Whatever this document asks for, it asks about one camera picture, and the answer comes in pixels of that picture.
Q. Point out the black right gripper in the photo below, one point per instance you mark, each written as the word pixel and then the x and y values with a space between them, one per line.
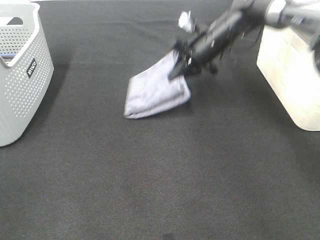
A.
pixel 207 45

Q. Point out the lavender towel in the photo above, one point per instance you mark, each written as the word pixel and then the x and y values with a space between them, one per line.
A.
pixel 151 92

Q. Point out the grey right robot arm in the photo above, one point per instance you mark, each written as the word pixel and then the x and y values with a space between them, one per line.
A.
pixel 278 14

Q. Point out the white storage box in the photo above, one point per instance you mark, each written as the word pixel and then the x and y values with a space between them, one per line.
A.
pixel 288 65

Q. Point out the black table mat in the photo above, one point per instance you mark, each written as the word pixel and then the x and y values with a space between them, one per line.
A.
pixel 229 164

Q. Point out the grey perforated laundry basket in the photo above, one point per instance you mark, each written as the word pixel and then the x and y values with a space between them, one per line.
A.
pixel 25 78

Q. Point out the blue towel in basket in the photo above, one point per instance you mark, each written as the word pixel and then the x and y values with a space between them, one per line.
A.
pixel 8 55

